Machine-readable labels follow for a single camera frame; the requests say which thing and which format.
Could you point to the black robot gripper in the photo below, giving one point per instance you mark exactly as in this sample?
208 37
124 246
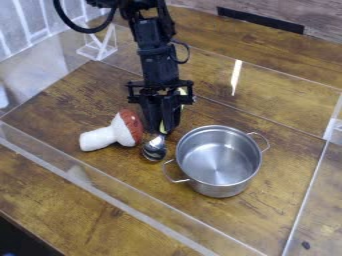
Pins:
152 28

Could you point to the green handled metal spoon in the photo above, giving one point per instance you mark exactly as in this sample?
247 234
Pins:
155 149

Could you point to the stainless steel pot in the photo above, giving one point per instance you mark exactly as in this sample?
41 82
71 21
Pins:
216 160

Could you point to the plush mushroom toy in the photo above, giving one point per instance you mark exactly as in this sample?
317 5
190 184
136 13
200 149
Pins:
123 131

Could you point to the clear acrylic triangle stand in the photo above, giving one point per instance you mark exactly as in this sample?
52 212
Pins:
98 49

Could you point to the black strip on table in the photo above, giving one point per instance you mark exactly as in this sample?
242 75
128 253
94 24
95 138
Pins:
261 20

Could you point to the clear acrylic enclosure wall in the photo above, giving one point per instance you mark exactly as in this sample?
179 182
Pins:
246 224

